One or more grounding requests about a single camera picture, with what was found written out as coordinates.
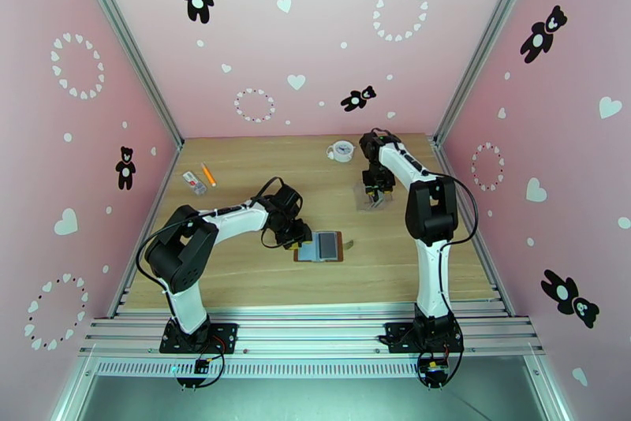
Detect aluminium table side rail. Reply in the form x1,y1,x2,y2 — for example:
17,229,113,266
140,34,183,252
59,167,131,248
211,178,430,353
433,143,517,319
106,148,185,319

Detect brown leather card holder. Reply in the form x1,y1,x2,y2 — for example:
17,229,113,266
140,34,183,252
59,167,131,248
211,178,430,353
293,230,355,264

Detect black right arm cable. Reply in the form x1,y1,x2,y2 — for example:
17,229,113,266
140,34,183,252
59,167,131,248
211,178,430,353
439,173,480,322

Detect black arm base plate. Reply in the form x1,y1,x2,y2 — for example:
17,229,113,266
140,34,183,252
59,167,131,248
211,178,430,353
159,322,239,354
384,322,465,354

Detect aluminium frame post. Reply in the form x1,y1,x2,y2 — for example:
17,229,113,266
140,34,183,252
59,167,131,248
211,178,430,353
66,0,185,150
432,0,546,147

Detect vented metal strip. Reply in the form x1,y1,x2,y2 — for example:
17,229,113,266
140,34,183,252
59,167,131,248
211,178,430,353
93,357,425,380

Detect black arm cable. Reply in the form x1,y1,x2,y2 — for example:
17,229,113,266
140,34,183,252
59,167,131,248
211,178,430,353
439,173,480,322
135,207,223,297

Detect aluminium rail platform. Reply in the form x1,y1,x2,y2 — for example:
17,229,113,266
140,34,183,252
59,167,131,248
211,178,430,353
78,304,546,359

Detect clear acrylic card box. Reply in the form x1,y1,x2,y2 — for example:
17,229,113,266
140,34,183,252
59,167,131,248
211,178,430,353
353,181,395,212

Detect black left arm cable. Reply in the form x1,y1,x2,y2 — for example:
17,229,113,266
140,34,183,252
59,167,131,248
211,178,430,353
135,207,223,297

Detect dark grey credit card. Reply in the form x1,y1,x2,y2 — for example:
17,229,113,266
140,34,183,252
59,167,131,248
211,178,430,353
317,233,338,259

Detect clear plastic packet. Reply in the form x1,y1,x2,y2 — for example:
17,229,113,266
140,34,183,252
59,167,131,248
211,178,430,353
182,170,208,196

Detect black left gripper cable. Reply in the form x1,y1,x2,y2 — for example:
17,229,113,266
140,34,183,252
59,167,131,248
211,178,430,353
251,176,285,201

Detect white round alarm clock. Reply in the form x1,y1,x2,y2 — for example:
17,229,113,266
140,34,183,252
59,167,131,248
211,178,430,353
325,140,357,163

